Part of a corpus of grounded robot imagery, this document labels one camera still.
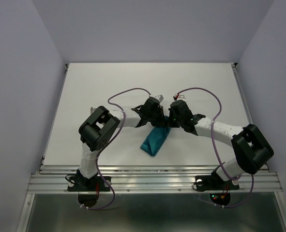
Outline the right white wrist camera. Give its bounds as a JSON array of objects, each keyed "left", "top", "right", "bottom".
[{"left": 173, "top": 94, "right": 187, "bottom": 102}]

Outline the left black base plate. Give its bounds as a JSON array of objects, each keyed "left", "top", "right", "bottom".
[{"left": 65, "top": 175, "right": 111, "bottom": 192}]

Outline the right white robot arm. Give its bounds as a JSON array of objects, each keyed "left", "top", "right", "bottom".
[{"left": 168, "top": 100, "right": 274, "bottom": 192}]

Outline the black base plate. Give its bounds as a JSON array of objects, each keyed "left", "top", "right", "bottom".
[
  {"left": 65, "top": 175, "right": 111, "bottom": 192},
  {"left": 192, "top": 175, "right": 240, "bottom": 192}
]

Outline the aluminium front rail frame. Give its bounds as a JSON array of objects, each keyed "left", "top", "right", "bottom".
[{"left": 16, "top": 63, "right": 286, "bottom": 232}]

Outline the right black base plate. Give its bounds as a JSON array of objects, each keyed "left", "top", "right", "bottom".
[{"left": 192, "top": 175, "right": 240, "bottom": 192}]

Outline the teal cloth napkin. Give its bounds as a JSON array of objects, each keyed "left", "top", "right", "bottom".
[{"left": 140, "top": 126, "right": 171, "bottom": 157}]

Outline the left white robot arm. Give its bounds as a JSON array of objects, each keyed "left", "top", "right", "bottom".
[{"left": 71, "top": 95, "right": 166, "bottom": 191}]

